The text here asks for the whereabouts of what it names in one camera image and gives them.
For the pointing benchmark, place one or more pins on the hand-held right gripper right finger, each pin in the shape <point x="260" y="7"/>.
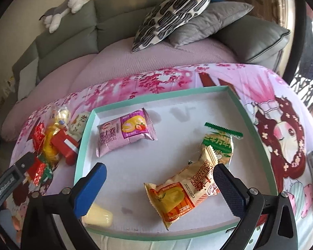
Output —
<point x="229" y="190"/>

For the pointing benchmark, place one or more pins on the teal-rimmed white tray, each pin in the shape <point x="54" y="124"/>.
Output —
<point x="172" y="161"/>

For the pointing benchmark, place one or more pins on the black white patterned pillow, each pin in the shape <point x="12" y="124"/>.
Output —
<point x="172" y="13"/>

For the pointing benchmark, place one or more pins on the dark chair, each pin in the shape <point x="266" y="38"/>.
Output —
<point x="307" y="83"/>

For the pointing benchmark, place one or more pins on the round candy clear packet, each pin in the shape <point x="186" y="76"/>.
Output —
<point x="61" y="117"/>

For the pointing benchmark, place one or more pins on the pink cake roll packet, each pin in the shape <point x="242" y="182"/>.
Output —
<point x="114" y="135"/>

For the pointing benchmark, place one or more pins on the red printed snack packet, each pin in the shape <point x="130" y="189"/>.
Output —
<point x="37" y="136"/>

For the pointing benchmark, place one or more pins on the printed blanket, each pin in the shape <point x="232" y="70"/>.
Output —
<point x="276" y="88"/>

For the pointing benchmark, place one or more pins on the red box with white stripe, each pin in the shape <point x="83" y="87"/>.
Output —
<point x="62" y="143"/>

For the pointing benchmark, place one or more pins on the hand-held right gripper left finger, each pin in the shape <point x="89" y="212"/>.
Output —
<point x="91" y="188"/>

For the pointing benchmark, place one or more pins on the grey white plush dog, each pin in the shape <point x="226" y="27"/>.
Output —
<point x="57" y="15"/>

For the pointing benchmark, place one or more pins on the pink sofa cover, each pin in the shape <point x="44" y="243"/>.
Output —
<point x="120" y="62"/>

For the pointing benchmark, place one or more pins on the orange beige cake roll packet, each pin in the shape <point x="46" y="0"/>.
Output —
<point x="177" y="195"/>

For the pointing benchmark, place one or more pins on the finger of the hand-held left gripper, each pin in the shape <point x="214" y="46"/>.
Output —
<point x="24" y="162"/>

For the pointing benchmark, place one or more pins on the green white cracker packet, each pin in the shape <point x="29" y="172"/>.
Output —
<point x="219" y="145"/>

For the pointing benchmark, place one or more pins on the grey sofa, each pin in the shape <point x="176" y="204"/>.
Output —
<point x="114" y="13"/>

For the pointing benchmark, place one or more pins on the yellow soft bread packet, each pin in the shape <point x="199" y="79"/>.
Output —
<point x="50" y="148"/>

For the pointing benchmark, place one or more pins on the grey pillow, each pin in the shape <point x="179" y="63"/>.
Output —
<point x="211" y="23"/>

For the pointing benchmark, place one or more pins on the pale yellow cake bar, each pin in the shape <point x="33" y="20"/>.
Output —
<point x="99" y="216"/>

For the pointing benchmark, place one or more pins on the white cushion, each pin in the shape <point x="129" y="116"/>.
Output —
<point x="27" y="83"/>

